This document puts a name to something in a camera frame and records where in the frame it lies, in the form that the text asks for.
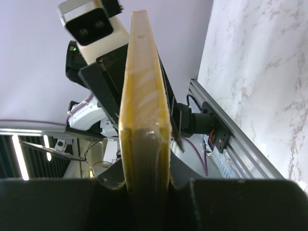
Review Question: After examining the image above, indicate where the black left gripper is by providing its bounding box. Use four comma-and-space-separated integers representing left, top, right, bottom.
65, 40, 185, 152

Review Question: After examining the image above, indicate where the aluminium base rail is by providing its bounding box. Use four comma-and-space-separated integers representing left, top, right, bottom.
189, 79, 284, 180

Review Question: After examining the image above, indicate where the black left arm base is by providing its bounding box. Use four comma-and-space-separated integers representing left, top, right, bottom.
173, 102, 231, 153

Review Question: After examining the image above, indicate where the yellow file folder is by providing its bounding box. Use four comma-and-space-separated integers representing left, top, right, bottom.
119, 10, 172, 193

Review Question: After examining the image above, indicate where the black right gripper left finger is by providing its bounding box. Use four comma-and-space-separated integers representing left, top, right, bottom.
0, 161, 132, 231

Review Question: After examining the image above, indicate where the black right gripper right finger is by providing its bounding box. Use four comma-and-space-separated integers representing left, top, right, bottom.
166, 155, 308, 231

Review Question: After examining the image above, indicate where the white slotted cable duct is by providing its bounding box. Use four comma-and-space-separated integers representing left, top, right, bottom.
203, 135, 240, 179

